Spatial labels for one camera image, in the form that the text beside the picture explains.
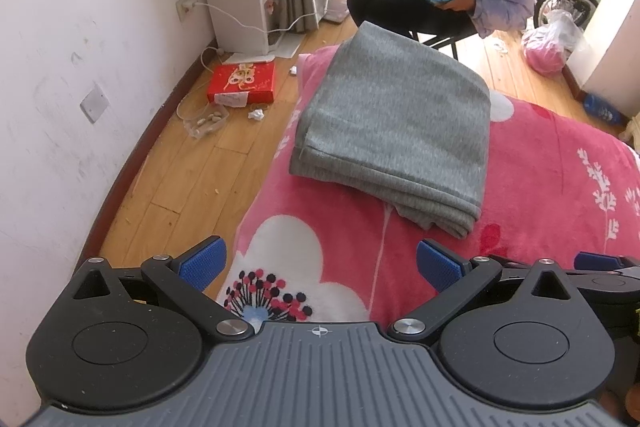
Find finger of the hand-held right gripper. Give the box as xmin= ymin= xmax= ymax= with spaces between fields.
xmin=489 ymin=253 xmax=576 ymax=279
xmin=574 ymin=251 xmax=640 ymax=275

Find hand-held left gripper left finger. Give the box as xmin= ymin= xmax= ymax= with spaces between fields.
xmin=62 ymin=236 xmax=255 ymax=342

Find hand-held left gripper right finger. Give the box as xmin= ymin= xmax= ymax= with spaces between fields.
xmin=387 ymin=238 xmax=583 ymax=343

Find grey sweatpants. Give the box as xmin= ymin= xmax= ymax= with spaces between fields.
xmin=289 ymin=21 xmax=492 ymax=239

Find pink floral blanket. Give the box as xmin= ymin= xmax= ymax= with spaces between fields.
xmin=214 ymin=44 xmax=640 ymax=358

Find clear plastic container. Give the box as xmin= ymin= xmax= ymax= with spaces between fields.
xmin=176 ymin=99 xmax=231 ymax=140

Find blue water bottle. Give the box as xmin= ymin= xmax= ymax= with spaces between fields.
xmin=582 ymin=93 xmax=626 ymax=125

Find red gift box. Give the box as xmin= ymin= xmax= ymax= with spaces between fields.
xmin=206 ymin=61 xmax=277 ymax=105

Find plastic bag with pink contents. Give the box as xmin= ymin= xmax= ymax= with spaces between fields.
xmin=521 ymin=9 xmax=583 ymax=75

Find black folding chair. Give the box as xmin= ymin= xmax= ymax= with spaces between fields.
xmin=415 ymin=24 xmax=476 ymax=60

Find white water dispenser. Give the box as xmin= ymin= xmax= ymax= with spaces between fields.
xmin=204 ymin=0 xmax=281 ymax=55

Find flat pink box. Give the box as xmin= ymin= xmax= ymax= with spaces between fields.
xmin=324 ymin=4 xmax=351 ymax=26

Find white wall plate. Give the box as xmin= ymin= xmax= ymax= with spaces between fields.
xmin=80 ymin=83 xmax=111 ymax=124

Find white power cord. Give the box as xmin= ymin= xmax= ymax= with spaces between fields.
xmin=192 ymin=0 xmax=323 ymax=32

